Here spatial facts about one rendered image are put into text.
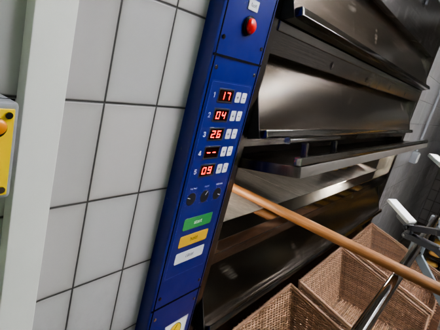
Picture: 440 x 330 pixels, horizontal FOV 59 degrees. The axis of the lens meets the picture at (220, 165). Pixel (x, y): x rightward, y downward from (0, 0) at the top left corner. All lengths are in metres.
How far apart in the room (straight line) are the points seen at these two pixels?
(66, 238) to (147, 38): 0.31
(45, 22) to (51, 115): 0.10
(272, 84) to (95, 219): 0.51
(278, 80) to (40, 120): 0.61
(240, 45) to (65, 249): 0.44
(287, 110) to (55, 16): 0.65
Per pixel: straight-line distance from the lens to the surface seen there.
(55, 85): 0.49
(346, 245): 1.15
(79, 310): 0.72
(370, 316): 0.91
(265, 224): 1.16
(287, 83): 1.00
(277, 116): 0.94
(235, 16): 0.68
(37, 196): 0.53
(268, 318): 1.45
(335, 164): 1.02
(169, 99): 0.64
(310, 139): 0.94
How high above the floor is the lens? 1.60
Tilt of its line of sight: 15 degrees down
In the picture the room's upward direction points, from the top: 15 degrees clockwise
